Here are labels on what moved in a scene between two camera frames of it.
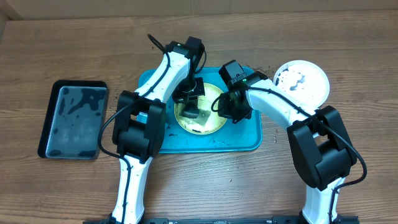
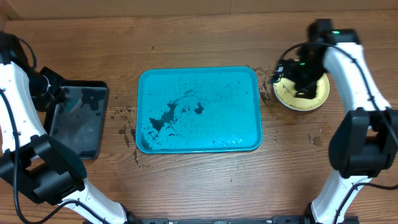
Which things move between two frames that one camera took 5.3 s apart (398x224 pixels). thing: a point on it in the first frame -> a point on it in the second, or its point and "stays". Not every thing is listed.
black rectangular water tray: x=75 y=114 stays
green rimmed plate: x=209 y=121 -> x=285 y=91
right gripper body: x=235 y=113 -> x=304 y=86
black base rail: x=277 y=219 stays
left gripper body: x=189 y=91 -> x=50 y=86
